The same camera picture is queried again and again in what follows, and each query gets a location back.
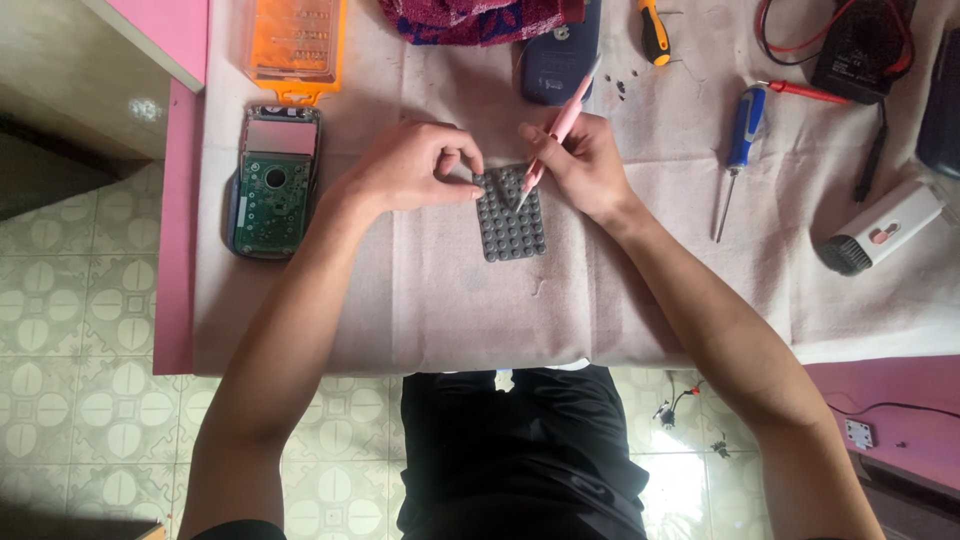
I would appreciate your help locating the black test probe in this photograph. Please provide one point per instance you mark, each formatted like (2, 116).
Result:
(872, 157)

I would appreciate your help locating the black case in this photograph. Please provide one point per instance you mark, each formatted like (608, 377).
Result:
(943, 105)

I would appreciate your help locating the dark blue calculator back cover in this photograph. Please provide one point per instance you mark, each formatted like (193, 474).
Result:
(555, 64)

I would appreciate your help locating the red test probe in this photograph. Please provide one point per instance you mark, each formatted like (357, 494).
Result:
(806, 91)

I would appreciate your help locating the open calculator green circuit board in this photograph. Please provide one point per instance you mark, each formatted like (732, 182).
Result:
(274, 191)

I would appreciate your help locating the person's black shorts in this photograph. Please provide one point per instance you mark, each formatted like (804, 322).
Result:
(517, 457)

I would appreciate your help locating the blue white screwdriver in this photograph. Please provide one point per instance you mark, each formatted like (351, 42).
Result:
(741, 139)

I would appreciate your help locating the white table cloth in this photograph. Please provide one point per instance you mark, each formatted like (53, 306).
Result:
(450, 300)

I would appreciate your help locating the maroon patterned towel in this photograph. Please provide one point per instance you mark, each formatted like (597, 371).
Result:
(472, 19)

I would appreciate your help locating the person's right hand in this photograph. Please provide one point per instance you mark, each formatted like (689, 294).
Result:
(589, 176)

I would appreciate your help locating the orange screwdriver bit case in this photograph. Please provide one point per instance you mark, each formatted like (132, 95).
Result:
(295, 41)

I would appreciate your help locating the white cleaning brush kit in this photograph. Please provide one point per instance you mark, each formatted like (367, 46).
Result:
(885, 229)

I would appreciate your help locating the yellow black screwdriver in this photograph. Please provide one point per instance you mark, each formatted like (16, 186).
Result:
(654, 34)

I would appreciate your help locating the grey rubber keypad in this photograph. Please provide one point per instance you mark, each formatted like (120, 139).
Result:
(511, 229)

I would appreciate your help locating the person's left hand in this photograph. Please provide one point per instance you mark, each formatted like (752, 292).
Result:
(405, 169)

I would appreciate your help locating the pink cleaning pen tool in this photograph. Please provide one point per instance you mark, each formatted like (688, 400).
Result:
(564, 124)

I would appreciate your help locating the black multimeter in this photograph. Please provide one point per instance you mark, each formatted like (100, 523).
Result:
(859, 52)

